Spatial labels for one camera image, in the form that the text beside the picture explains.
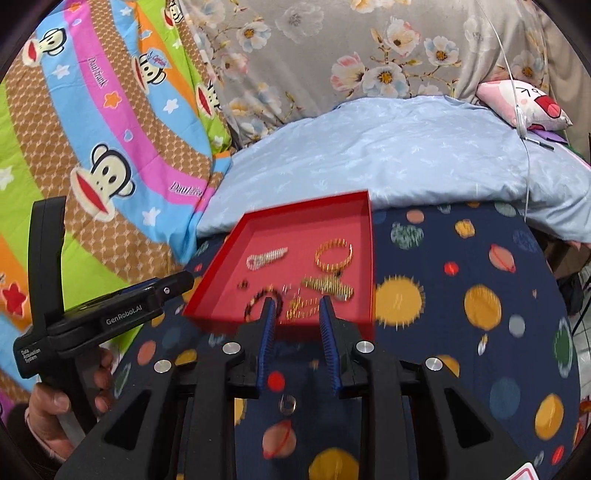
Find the person's left hand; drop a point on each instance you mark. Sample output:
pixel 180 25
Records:
pixel 51 410

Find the grey floral blanket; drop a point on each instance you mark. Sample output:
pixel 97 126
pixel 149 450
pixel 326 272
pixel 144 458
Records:
pixel 323 37

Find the pink cartoon pillow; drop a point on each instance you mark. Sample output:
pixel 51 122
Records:
pixel 517 101

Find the navy planet print bedsheet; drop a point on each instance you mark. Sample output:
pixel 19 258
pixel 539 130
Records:
pixel 438 286

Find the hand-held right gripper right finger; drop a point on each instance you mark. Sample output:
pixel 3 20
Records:
pixel 330 332

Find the person's left forearm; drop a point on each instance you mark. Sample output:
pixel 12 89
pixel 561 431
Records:
pixel 44 454

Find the light blue duvet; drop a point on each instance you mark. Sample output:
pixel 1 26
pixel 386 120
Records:
pixel 392 152

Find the red cardboard box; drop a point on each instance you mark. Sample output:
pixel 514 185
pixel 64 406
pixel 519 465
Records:
pixel 295 230

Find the colourful monkey print blanket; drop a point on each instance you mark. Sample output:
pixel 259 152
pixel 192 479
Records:
pixel 115 115

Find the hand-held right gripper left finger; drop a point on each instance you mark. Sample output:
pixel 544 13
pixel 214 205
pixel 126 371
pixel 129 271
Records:
pixel 268 323

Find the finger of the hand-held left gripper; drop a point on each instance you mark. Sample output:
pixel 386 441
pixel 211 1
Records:
pixel 178 282

